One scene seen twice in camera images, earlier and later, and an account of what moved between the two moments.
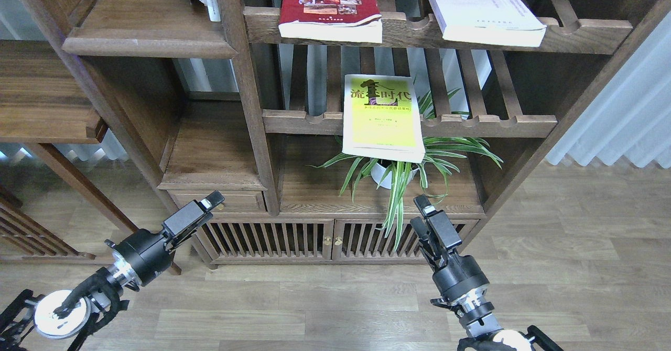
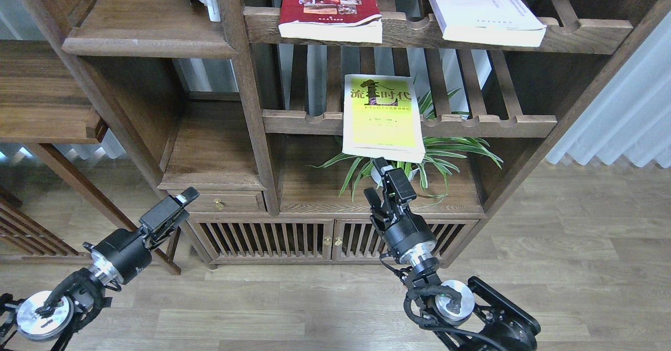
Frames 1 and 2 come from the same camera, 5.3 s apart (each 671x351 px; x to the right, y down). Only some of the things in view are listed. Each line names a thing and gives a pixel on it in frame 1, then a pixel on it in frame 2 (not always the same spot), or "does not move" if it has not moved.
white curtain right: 631,116 does not move
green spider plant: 394,175 does not move
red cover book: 330,7 does not move
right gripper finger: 424,241 -> 379,216
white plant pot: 378,172 does not move
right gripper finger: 424,206 -> 383,167
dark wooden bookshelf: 318,107 does not move
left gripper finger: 187,233 -> 164,233
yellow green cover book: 381,118 does not move
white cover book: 485,11 does not move
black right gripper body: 458,275 -> 408,234
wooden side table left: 43,103 does not move
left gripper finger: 212,199 -> 187,196
